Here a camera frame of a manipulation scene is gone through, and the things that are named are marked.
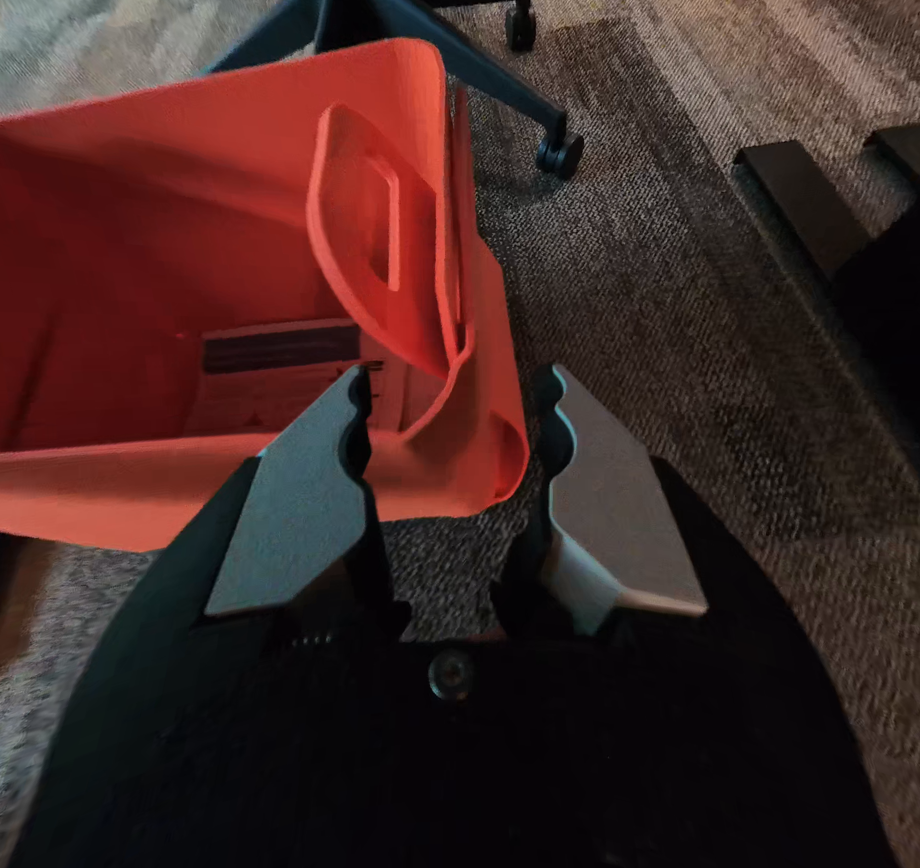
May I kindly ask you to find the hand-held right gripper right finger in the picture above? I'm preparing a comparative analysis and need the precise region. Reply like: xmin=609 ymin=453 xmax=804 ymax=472
xmin=503 ymin=364 xmax=710 ymax=638

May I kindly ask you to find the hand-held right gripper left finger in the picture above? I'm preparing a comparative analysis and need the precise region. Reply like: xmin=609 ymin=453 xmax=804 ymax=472
xmin=205 ymin=365 xmax=395 ymax=617

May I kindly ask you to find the orange plastic bin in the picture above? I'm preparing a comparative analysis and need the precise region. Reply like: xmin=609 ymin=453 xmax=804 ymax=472
xmin=0 ymin=38 xmax=531 ymax=553

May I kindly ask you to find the black desk foot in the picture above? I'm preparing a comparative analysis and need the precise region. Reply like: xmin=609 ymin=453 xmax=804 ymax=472
xmin=862 ymin=124 xmax=920 ymax=186
xmin=732 ymin=141 xmax=920 ymax=452

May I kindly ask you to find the printed paper sheet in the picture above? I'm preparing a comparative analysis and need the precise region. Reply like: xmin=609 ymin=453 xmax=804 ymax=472
xmin=183 ymin=318 xmax=411 ymax=438

